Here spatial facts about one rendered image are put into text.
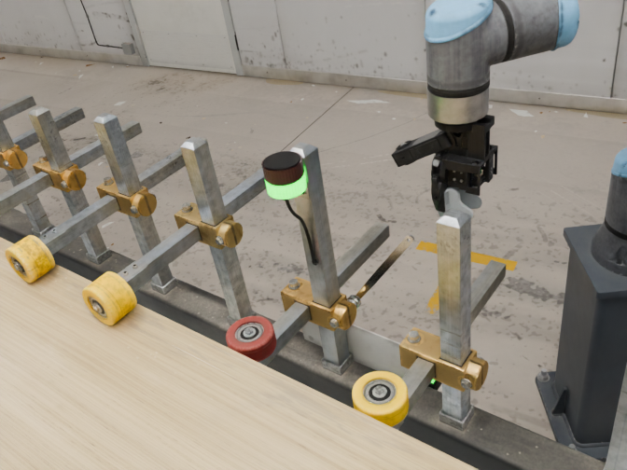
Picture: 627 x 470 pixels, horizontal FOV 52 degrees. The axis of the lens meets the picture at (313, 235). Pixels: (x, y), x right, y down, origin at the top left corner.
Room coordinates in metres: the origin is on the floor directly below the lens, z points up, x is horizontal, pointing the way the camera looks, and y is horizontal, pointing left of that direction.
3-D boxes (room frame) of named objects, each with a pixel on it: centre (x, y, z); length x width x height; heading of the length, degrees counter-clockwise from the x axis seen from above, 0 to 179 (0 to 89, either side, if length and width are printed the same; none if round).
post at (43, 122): (1.37, 0.55, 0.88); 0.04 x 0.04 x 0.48; 48
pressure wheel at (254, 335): (0.78, 0.13, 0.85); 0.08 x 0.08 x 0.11
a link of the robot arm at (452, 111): (0.88, -0.25, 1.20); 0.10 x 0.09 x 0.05; 139
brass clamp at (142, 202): (1.22, 0.38, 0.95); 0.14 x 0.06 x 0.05; 48
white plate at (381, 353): (0.86, -0.04, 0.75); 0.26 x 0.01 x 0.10; 48
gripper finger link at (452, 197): (0.86, -0.24, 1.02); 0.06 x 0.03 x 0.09; 49
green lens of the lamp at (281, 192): (0.83, 0.03, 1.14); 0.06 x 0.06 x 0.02
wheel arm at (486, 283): (0.76, -0.19, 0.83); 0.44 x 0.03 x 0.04; 138
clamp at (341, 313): (0.88, 0.01, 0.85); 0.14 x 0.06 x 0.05; 48
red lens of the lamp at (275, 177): (0.83, 0.03, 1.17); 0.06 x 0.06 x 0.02
